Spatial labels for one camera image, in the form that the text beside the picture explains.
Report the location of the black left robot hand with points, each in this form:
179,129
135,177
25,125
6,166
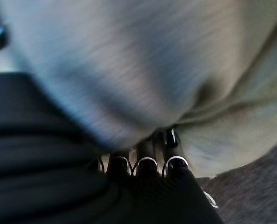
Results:
47,175

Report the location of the white fringed cushion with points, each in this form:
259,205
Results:
140,58

